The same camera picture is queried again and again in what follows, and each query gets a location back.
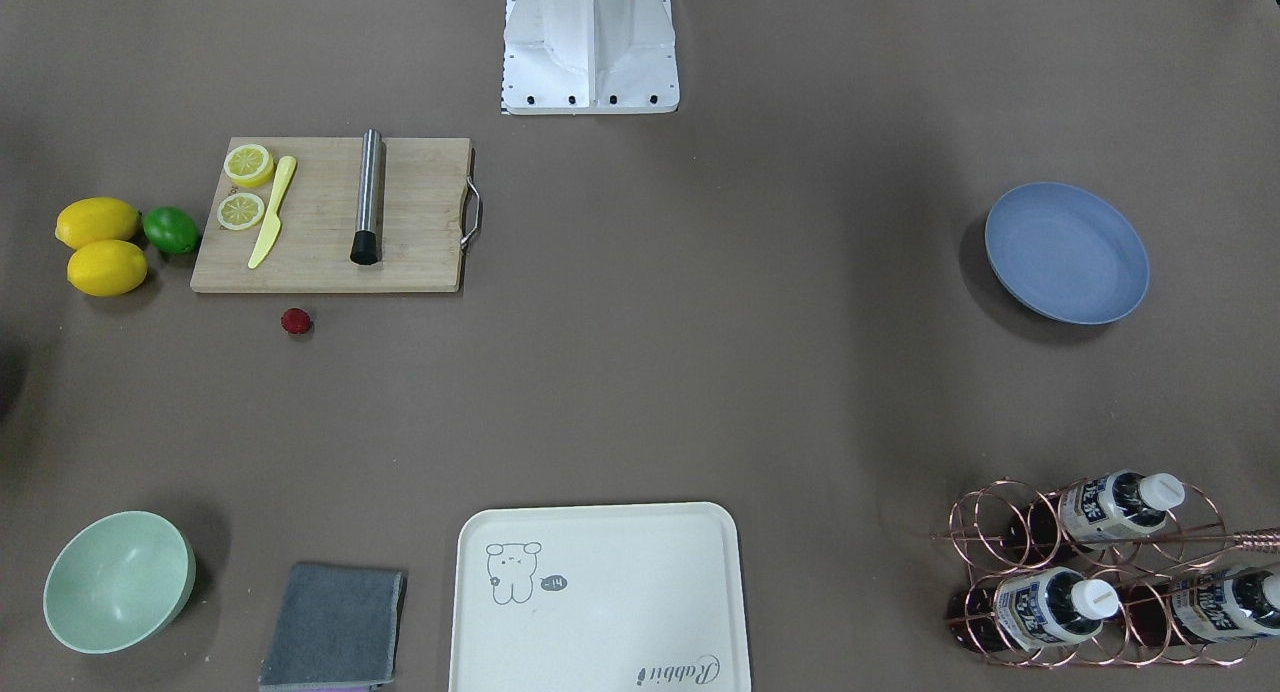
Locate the red strawberry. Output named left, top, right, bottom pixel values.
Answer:
left=280, top=308, right=312, bottom=335

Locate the blue plate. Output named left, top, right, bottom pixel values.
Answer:
left=983, top=182, right=1151, bottom=326

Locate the cream rabbit tray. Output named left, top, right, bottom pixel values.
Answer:
left=449, top=501, right=753, bottom=691

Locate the steel muddler black tip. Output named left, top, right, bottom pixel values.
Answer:
left=349, top=128, right=385, bottom=265

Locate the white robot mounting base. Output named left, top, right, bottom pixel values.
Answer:
left=500, top=0, right=681, bottom=115

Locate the wooden cutting board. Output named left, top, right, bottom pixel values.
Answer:
left=191, top=137, right=476, bottom=294

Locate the yellow plastic knife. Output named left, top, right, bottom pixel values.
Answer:
left=247, top=155, right=298, bottom=269

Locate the lemon slice on board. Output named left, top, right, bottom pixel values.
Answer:
left=216, top=192, right=266, bottom=232

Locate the grey folded cloth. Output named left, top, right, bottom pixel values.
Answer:
left=259, top=563, right=404, bottom=691

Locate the lemon half on board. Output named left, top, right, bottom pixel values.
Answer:
left=221, top=142, right=276, bottom=189

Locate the green lime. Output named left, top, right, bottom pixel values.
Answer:
left=142, top=206, right=201, bottom=255

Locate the lower drink bottle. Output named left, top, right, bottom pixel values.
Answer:
left=943, top=565, right=1121, bottom=655
left=1123, top=565, right=1279, bottom=647

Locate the upper dark drink bottle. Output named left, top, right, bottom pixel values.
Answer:
left=1001, top=469, right=1187, bottom=564

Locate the lower yellow lemon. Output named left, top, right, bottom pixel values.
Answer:
left=67, top=238, right=148, bottom=297

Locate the yellow lemon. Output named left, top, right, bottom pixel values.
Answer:
left=54, top=196, right=141, bottom=249
left=67, top=238, right=148, bottom=297

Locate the upper yellow lemon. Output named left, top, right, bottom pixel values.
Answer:
left=54, top=196, right=141, bottom=249

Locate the mint green bowl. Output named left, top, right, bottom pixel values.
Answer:
left=42, top=510, right=196, bottom=655

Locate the copper wire bottle rack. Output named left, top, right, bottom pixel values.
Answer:
left=940, top=478, right=1277, bottom=670

